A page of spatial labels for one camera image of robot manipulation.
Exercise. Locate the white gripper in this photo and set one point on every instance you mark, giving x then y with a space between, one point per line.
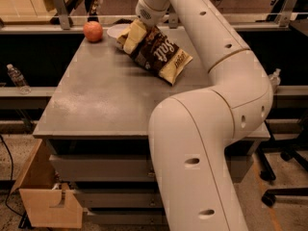
150 15

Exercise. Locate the brown chip bag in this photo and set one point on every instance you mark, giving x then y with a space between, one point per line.
158 54

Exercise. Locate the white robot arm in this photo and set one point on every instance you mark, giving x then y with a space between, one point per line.
189 131

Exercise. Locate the white bowl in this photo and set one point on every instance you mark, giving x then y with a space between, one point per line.
114 31

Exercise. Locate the red apple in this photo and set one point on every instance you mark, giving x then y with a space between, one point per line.
93 31

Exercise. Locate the grey drawer cabinet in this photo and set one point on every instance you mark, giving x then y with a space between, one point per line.
96 127

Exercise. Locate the clear water bottle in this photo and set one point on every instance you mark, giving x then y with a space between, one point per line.
18 79

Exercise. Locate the clear sanitizer bottle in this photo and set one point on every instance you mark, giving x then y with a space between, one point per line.
274 79

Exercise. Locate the open wooden drawer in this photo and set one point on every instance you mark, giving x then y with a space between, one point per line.
47 204

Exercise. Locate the black office chair base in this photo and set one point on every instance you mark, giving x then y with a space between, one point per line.
283 162

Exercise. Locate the middle metal bracket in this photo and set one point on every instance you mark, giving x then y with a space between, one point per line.
172 18

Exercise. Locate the metal bracket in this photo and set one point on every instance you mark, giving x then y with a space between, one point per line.
284 17
172 18
62 12

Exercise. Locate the left metal bracket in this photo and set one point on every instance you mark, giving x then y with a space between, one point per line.
62 12

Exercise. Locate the right metal bracket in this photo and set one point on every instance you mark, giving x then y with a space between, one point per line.
284 17

